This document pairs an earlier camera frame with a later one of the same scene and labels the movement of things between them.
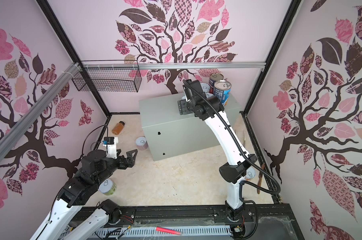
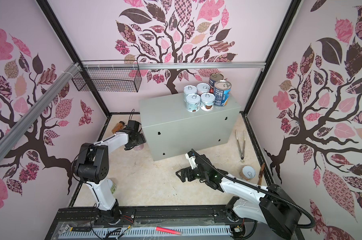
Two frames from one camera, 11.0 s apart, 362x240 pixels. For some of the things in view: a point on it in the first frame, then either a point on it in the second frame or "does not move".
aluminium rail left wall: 0,149 does not move
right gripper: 182,108 -> 189,171
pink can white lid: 205,87 does not move
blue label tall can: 222,89 does not move
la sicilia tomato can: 214,77 does not move
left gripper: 124,165 -> 140,140
